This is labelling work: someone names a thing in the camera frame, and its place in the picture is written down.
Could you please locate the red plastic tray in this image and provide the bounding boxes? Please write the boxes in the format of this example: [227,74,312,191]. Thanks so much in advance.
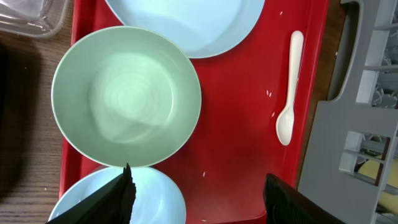
[71,0,328,223]

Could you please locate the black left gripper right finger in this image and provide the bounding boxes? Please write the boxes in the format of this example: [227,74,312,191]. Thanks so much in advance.
[263,173,344,224]

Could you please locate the yellow plastic cup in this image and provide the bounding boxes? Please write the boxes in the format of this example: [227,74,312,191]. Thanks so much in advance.
[356,157,398,217]

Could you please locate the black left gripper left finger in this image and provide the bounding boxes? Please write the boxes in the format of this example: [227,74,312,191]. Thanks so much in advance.
[47,165,136,224]

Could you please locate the mint green bowl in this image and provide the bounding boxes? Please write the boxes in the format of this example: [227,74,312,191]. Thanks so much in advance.
[51,26,201,167]

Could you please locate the large light blue plate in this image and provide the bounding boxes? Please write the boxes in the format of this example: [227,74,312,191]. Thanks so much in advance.
[106,0,265,58]

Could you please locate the white plastic spoon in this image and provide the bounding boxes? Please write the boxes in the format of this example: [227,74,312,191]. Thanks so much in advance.
[275,30,304,146]

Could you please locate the grey dishwasher rack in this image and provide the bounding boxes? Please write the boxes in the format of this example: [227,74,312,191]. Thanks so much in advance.
[298,0,397,223]

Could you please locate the clear plastic bin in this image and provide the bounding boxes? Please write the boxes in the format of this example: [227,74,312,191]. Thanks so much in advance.
[1,0,69,38]

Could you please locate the black plastic bin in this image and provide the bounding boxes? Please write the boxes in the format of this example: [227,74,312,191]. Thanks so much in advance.
[0,43,9,119]

